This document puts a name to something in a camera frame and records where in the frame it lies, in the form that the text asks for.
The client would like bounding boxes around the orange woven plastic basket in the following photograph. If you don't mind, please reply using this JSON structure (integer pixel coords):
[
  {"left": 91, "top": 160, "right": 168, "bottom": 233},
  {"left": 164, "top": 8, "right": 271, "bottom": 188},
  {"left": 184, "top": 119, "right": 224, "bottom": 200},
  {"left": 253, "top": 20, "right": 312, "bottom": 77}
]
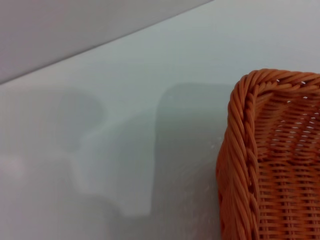
[{"left": 215, "top": 68, "right": 320, "bottom": 240}]

